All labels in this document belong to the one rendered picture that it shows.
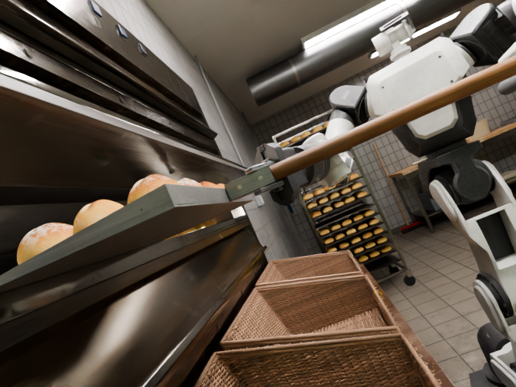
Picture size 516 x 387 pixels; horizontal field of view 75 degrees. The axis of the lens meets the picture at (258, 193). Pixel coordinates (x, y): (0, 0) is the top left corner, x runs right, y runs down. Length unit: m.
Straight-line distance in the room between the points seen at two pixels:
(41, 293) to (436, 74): 1.06
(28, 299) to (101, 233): 0.22
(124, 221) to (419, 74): 0.94
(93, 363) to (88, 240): 0.30
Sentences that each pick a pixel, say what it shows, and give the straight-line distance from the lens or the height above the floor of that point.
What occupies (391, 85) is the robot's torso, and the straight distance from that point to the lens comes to 1.13.
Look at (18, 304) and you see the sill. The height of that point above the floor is 1.16.
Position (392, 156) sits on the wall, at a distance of 5.75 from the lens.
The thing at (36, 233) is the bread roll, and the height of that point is 1.22.
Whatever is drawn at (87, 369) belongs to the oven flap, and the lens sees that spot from 0.65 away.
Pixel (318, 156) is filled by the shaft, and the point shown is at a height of 1.19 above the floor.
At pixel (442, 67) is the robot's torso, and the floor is 1.31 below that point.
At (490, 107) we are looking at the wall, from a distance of 6.34.
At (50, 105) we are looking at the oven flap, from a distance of 0.57.
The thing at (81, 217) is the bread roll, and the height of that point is 1.22.
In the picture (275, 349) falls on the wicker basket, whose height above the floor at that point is 0.80.
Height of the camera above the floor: 1.13
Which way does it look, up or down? 4 degrees up
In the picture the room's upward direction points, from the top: 24 degrees counter-clockwise
